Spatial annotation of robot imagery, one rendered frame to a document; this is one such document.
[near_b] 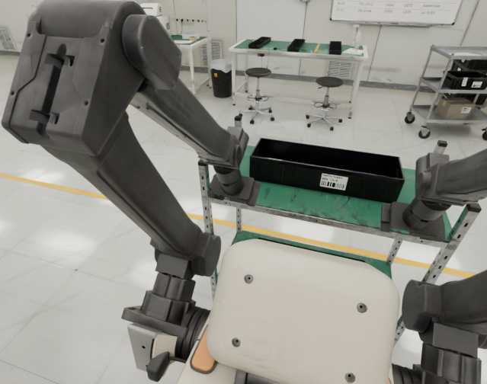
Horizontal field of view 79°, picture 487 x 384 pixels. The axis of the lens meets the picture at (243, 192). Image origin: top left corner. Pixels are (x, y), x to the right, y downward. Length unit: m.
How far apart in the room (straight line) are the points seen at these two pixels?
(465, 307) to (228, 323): 0.29
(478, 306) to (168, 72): 0.42
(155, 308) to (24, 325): 1.79
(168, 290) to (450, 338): 0.41
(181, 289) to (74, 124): 0.35
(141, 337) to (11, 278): 2.11
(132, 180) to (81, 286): 1.99
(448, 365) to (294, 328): 0.24
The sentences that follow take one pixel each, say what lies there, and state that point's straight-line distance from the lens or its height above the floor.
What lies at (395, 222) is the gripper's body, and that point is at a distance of 0.75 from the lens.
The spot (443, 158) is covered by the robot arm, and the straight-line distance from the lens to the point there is 0.71.
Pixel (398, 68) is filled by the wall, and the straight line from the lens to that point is 5.93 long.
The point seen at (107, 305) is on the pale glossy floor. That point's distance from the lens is 2.12.
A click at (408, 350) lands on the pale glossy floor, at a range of 2.03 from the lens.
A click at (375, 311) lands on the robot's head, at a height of 1.37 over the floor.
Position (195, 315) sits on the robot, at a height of 1.21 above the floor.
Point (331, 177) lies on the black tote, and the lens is 1.17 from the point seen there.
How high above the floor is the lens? 1.66
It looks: 37 degrees down
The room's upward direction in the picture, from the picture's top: straight up
